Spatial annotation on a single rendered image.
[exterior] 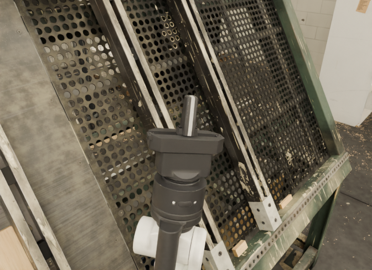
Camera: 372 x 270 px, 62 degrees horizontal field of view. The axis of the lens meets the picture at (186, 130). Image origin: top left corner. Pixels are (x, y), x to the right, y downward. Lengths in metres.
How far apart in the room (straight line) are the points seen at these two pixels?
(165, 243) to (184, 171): 0.11
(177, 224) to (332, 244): 2.17
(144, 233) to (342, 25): 3.68
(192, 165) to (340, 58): 3.68
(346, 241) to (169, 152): 2.30
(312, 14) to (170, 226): 5.30
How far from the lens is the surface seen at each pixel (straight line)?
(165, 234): 0.49
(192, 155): 0.48
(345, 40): 4.03
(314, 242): 2.34
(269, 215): 1.25
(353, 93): 4.14
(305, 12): 5.69
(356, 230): 2.79
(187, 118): 0.47
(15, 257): 0.84
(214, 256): 1.05
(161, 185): 0.49
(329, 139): 1.81
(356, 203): 3.04
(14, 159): 0.78
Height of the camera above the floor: 1.84
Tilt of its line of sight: 30 degrees down
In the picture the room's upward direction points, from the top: straight up
